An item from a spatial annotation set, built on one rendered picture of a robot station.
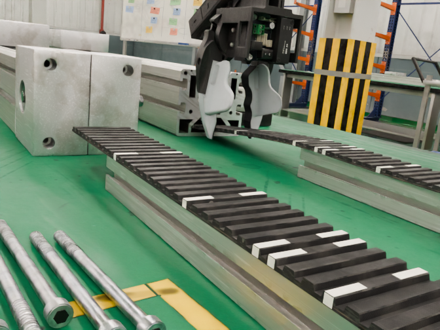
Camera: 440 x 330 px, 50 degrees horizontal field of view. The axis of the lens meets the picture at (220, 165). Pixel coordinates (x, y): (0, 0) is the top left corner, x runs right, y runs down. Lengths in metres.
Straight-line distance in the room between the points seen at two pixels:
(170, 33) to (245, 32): 5.87
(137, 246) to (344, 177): 0.22
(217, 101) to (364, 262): 0.37
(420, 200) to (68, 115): 0.31
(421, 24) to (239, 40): 8.74
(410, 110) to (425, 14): 1.67
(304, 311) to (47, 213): 0.18
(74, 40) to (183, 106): 0.57
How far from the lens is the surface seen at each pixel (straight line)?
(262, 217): 0.22
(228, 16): 0.54
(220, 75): 0.55
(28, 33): 0.86
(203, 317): 0.20
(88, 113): 0.46
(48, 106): 0.45
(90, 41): 1.14
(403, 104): 9.18
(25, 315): 0.19
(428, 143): 5.68
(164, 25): 6.48
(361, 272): 0.18
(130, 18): 6.89
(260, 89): 0.58
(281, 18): 0.53
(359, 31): 3.79
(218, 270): 0.22
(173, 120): 0.61
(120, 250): 0.26
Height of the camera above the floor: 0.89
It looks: 13 degrees down
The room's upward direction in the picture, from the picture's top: 6 degrees clockwise
